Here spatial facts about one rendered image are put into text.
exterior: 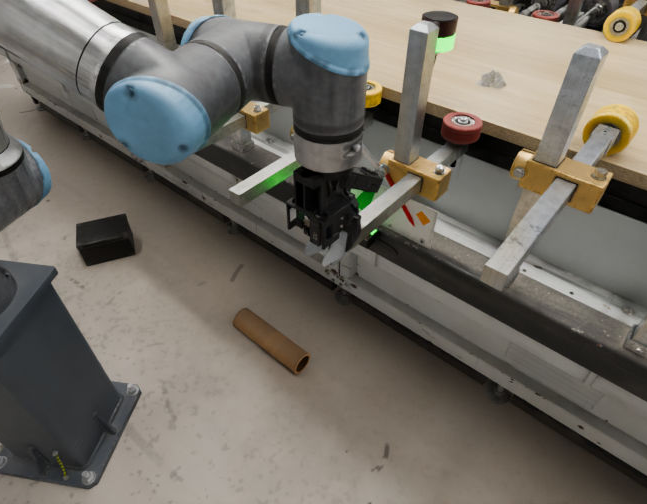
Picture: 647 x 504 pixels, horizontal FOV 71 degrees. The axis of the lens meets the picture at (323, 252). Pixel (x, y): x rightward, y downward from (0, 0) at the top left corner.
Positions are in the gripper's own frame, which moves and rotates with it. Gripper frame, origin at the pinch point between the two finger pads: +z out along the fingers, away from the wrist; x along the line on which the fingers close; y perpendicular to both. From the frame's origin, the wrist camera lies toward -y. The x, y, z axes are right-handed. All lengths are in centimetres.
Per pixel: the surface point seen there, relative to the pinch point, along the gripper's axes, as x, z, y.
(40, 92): -263, 66, -48
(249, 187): -23.8, -1.3, -3.0
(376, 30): -46, -8, -76
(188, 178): -124, 66, -50
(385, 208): 1.4, -3.5, -12.3
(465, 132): 2.3, -7.7, -38.3
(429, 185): 3.2, -2.7, -24.5
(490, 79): -4, -9, -62
